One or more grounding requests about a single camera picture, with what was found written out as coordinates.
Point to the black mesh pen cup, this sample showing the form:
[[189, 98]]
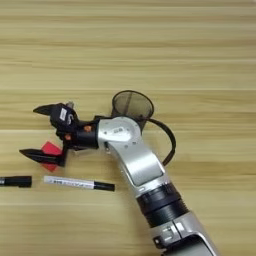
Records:
[[131, 103]]

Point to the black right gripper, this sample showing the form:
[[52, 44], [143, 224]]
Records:
[[83, 138]]

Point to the black marker pen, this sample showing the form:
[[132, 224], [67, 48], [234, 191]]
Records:
[[18, 181]]

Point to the black box with white label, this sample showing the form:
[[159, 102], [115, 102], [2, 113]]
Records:
[[64, 116]]

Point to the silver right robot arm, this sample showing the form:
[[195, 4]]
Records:
[[140, 156]]

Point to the white marker with black cap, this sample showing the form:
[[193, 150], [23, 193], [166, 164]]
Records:
[[73, 183]]

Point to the red cube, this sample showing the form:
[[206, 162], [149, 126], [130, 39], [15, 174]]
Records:
[[50, 147]]

